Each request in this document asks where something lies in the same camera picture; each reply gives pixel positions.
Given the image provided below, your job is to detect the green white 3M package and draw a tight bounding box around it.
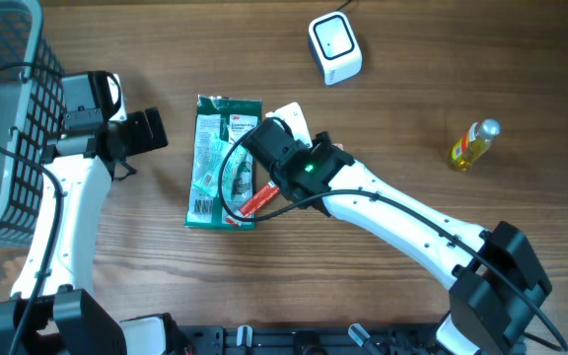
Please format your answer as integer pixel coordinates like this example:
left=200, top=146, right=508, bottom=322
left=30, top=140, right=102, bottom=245
left=184, top=96, right=262, bottom=230

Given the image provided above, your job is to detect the red snack stick packet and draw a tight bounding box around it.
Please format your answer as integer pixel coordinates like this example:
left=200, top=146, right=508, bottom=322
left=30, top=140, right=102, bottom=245
left=234, top=180, right=280, bottom=218

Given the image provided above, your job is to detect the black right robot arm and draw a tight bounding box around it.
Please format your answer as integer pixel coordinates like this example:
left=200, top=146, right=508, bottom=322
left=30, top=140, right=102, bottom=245
left=242, top=118, right=552, bottom=354

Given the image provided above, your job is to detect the light green wipes packet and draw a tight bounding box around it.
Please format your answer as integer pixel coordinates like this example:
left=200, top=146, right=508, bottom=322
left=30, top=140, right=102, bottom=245
left=193, top=134, right=252, bottom=201

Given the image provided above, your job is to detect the white barcode scanner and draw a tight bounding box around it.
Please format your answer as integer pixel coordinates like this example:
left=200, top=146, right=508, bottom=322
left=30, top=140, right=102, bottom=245
left=308, top=11, right=363, bottom=86

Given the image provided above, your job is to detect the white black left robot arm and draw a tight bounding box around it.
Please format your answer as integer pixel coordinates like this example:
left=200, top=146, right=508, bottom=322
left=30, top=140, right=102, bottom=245
left=0, top=107, right=189, bottom=354

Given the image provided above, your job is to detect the yellow dish soap bottle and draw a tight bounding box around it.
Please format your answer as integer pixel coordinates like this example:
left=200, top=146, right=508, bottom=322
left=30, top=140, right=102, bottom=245
left=448, top=118, right=500, bottom=172

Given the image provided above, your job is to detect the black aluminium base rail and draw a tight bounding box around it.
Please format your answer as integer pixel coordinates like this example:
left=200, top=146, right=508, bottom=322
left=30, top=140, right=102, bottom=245
left=165, top=310, right=527, bottom=355

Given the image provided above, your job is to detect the grey plastic shopping basket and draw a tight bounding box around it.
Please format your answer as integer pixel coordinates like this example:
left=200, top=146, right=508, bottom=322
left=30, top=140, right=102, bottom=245
left=0, top=0, right=66, bottom=249

